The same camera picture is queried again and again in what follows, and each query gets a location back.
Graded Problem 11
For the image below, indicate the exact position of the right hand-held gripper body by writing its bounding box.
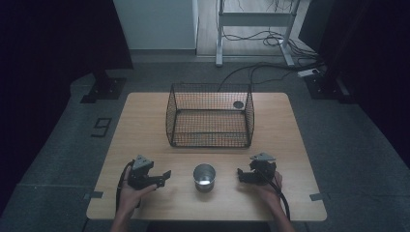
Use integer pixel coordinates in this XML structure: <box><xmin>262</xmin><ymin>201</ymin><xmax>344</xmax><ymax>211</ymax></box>
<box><xmin>249</xmin><ymin>152</ymin><xmax>278</xmax><ymax>186</ymax></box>

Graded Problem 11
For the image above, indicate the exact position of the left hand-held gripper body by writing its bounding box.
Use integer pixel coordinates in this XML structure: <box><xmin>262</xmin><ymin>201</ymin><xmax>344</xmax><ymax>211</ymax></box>
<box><xmin>127</xmin><ymin>154</ymin><xmax>160</xmax><ymax>190</ymax></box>

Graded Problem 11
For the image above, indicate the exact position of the person's right hand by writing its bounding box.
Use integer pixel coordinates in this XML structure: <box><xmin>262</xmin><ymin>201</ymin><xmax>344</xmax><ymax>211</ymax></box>
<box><xmin>252</xmin><ymin>170</ymin><xmax>284</xmax><ymax>210</ymax></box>

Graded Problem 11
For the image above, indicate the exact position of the person's left hand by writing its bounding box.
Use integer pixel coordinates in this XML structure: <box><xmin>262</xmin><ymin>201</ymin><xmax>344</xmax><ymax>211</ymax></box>
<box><xmin>119</xmin><ymin>167</ymin><xmax>159</xmax><ymax>217</ymax></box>

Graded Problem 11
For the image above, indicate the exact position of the shiny metal cup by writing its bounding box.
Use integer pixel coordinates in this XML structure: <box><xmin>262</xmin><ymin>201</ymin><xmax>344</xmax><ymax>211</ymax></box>
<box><xmin>192</xmin><ymin>162</ymin><xmax>218</xmax><ymax>193</ymax></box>

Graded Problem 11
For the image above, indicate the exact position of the grey tape strip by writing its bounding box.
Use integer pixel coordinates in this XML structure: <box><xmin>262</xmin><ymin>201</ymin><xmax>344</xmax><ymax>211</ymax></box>
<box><xmin>83</xmin><ymin>190</ymin><xmax>104</xmax><ymax>201</ymax></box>
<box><xmin>308</xmin><ymin>191</ymin><xmax>327</xmax><ymax>202</ymax></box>

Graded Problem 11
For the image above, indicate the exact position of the black stand base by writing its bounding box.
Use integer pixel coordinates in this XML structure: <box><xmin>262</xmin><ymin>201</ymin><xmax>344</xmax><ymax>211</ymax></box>
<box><xmin>79</xmin><ymin>69</ymin><xmax>128</xmax><ymax>104</ymax></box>
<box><xmin>304</xmin><ymin>71</ymin><xmax>356</xmax><ymax>104</ymax></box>

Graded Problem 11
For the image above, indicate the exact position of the white power strip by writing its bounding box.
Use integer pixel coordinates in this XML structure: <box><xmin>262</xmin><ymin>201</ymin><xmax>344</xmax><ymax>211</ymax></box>
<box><xmin>296</xmin><ymin>68</ymin><xmax>321</xmax><ymax>78</ymax></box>

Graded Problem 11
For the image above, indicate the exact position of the dark curtain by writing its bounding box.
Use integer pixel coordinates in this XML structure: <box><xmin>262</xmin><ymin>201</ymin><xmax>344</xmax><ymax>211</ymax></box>
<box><xmin>0</xmin><ymin>0</ymin><xmax>134</xmax><ymax>217</ymax></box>
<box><xmin>298</xmin><ymin>0</ymin><xmax>410</xmax><ymax>168</ymax></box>

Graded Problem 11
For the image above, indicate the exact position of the white cabinet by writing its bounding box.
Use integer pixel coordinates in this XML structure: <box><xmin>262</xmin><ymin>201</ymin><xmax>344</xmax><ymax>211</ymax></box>
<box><xmin>112</xmin><ymin>0</ymin><xmax>200</xmax><ymax>52</ymax></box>

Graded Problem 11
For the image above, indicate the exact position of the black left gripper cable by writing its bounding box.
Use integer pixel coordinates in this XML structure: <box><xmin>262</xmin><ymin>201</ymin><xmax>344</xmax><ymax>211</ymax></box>
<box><xmin>115</xmin><ymin>159</ymin><xmax>142</xmax><ymax>212</ymax></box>

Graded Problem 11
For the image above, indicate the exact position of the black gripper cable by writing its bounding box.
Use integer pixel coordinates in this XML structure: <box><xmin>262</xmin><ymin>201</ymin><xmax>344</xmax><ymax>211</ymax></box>
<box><xmin>257</xmin><ymin>167</ymin><xmax>291</xmax><ymax>222</ymax></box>
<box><xmin>115</xmin><ymin>159</ymin><xmax>142</xmax><ymax>212</ymax></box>

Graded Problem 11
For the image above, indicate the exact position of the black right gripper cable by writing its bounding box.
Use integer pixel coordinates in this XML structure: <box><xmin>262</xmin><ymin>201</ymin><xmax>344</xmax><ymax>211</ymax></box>
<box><xmin>257</xmin><ymin>167</ymin><xmax>291</xmax><ymax>222</ymax></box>

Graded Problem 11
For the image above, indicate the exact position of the black wire mesh basket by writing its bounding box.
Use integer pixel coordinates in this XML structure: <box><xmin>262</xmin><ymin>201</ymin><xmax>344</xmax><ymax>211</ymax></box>
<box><xmin>164</xmin><ymin>82</ymin><xmax>256</xmax><ymax>150</ymax></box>

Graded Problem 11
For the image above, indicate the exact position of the tangle of black floor cables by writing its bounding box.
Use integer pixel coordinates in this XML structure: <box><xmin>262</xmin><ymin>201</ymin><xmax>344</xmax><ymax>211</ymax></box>
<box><xmin>216</xmin><ymin>0</ymin><xmax>327</xmax><ymax>93</ymax></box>

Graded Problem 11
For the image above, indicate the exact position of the white desk frame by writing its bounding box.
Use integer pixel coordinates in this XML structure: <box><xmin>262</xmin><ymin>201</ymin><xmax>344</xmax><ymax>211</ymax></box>
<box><xmin>215</xmin><ymin>0</ymin><xmax>303</xmax><ymax>68</ymax></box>

